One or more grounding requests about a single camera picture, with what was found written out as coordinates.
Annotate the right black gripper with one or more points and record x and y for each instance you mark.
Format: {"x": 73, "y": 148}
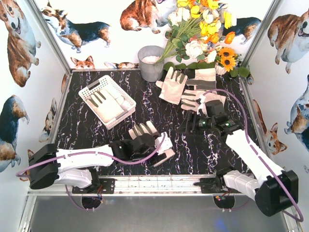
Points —
{"x": 190, "y": 123}

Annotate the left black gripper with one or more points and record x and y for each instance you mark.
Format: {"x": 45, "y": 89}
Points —
{"x": 149, "y": 147}

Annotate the white glove grey palm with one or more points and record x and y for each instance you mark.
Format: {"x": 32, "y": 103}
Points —
{"x": 163, "y": 145}

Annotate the white glove long cuff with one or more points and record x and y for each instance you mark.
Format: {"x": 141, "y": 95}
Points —
{"x": 106, "y": 105}

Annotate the white plastic storage basket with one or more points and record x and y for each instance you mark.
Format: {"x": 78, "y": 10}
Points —
{"x": 106, "y": 82}

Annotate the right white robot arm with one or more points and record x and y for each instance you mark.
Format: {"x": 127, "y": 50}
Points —
{"x": 272, "y": 188}

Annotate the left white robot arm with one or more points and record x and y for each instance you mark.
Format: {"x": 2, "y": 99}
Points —
{"x": 52, "y": 165}

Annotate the white grey glove back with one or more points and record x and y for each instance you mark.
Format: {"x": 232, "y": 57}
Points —
{"x": 205, "y": 79}

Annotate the grey metal bucket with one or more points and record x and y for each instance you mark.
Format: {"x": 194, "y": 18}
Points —
{"x": 151, "y": 63}

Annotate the artificial flower bouquet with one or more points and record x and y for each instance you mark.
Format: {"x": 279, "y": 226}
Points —
{"x": 203, "y": 30}

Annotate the aluminium front rail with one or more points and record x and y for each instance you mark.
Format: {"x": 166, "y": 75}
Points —
{"x": 155, "y": 185}

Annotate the left black base bracket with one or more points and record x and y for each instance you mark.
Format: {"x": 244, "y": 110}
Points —
{"x": 101, "y": 185}

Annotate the black base bracket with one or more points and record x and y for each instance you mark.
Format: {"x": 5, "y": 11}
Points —
{"x": 101, "y": 185}
{"x": 208, "y": 185}

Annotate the right black base bracket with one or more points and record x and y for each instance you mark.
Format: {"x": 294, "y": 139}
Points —
{"x": 208, "y": 185}

